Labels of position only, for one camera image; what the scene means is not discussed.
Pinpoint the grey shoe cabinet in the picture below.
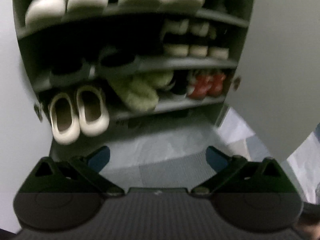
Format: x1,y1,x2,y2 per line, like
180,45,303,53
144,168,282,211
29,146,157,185
12,0,258,143

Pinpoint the black shoe cream sole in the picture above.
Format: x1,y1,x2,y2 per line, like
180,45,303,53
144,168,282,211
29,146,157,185
208,26,230,58
189,21,210,57
162,19,190,57

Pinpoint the black sneaker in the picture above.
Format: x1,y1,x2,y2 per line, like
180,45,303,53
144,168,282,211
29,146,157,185
172,76,188,95

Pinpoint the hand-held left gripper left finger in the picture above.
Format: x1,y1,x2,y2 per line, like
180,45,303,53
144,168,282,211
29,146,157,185
32,145,125,197

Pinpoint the green fuzzy slipper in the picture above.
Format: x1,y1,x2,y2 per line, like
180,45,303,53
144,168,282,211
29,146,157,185
140,70,175,90
110,76,159,112

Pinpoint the red white sneaker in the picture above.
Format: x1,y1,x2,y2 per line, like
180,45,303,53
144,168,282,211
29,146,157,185
207,71,226,97
186,71,212,100

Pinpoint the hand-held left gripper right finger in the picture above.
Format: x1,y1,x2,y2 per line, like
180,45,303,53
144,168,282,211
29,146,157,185
191,145,284,197

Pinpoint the cream clog brown strap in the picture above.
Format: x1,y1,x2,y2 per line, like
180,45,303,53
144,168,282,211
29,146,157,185
49,92,81,146
76,85,110,137

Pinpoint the white cabinet door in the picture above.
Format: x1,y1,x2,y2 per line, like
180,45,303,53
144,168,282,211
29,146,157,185
0,0,54,233
220,0,320,160

